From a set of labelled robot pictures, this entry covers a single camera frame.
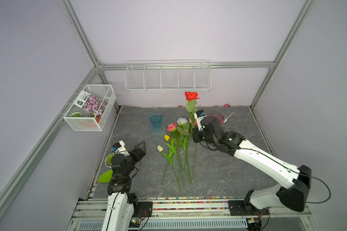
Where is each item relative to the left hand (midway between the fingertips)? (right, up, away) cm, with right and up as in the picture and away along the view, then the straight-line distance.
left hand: (142, 146), depth 79 cm
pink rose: (+15, +9, +24) cm, 30 cm away
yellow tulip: (+16, -5, +15) cm, 22 cm away
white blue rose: (+25, +9, +23) cm, 35 cm away
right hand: (+28, +10, -4) cm, 30 cm away
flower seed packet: (-26, +23, -4) cm, 35 cm away
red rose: (+27, +21, -5) cm, 35 cm away
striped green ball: (-31, +17, -8) cm, 36 cm away
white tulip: (+8, -5, +15) cm, 18 cm away
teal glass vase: (+6, +14, +12) cm, 19 cm away
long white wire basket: (+13, +45, +20) cm, 51 cm away
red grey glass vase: (+45, +16, +9) cm, 49 cm away
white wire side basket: (-25, +13, -7) cm, 29 cm away
